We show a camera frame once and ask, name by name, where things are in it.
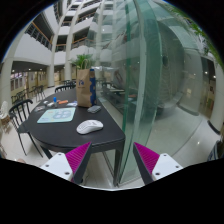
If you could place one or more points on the curved glass partition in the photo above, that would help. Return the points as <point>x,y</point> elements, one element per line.
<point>150,69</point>

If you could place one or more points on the black chair behind table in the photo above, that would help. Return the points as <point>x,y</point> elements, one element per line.
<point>64,87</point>

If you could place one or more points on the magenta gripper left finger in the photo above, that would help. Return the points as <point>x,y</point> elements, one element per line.
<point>70,166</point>

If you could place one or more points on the black chair near left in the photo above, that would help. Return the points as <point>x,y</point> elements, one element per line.
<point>19,114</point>

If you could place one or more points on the black distant chair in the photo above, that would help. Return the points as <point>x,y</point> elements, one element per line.
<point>39,92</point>

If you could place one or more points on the small white card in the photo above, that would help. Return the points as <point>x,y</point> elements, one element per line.
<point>73,104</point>

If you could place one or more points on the black round table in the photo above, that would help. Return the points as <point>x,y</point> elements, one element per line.
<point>63,137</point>

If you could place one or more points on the brown paper bag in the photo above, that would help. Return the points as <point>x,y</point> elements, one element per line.
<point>86,88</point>

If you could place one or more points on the light green mouse pad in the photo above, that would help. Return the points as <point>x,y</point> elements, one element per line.
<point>60,115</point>

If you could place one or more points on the green potted plant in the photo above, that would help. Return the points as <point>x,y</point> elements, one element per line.
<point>83,61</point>

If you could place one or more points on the white computer mouse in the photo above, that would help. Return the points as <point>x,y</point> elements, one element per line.
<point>89,126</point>

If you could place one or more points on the orange marker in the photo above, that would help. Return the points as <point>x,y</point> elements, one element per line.
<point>63,102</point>

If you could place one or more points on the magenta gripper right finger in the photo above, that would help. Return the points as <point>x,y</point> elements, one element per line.
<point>153,166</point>

